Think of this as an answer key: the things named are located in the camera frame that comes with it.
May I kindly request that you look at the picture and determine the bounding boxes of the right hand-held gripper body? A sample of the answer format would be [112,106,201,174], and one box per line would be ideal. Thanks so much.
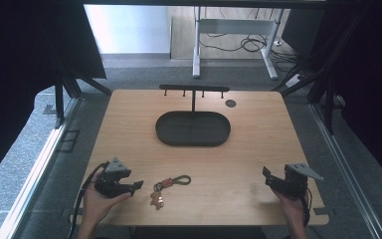
[278,161,325,201]

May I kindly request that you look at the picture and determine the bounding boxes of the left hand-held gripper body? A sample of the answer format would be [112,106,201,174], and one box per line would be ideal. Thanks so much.
[94,157,136,199]

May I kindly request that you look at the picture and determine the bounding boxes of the keychain with brown bear charm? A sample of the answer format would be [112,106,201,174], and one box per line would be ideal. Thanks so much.
[149,174,193,211]

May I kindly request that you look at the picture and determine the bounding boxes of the black key rack with tray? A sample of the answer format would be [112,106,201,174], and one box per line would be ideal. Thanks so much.
[154,84,232,147]

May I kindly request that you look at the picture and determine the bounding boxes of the person's right hand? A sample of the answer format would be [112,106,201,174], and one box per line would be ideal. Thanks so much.
[271,187,310,231]

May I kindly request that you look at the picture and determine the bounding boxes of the person's left hand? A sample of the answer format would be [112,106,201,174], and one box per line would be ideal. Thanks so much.
[80,171,132,231]

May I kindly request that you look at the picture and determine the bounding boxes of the black metal stand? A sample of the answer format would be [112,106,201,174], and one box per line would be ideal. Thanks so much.
[271,13,346,135]
[53,63,113,129]

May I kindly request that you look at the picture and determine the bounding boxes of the black curtain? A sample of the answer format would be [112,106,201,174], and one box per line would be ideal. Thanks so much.
[280,0,382,185]
[0,0,107,191]

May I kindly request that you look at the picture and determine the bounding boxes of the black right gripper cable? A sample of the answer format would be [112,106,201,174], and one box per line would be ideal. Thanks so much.
[299,186,312,228]

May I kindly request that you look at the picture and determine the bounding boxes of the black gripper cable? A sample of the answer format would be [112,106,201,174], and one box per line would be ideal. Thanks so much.
[67,160,109,239]
[299,186,312,228]

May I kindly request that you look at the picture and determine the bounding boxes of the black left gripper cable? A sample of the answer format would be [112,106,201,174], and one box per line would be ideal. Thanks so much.
[67,160,109,239]

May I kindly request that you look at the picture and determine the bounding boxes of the aluminium floor rail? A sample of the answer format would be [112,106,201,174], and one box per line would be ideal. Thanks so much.
[309,103,380,239]
[0,98,83,239]

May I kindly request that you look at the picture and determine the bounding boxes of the tangle of black floor cables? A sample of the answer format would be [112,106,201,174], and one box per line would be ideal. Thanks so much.
[199,31,300,73]

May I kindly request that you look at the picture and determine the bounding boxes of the white metal desk frame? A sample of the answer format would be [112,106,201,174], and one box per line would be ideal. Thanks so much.
[192,5,285,81]

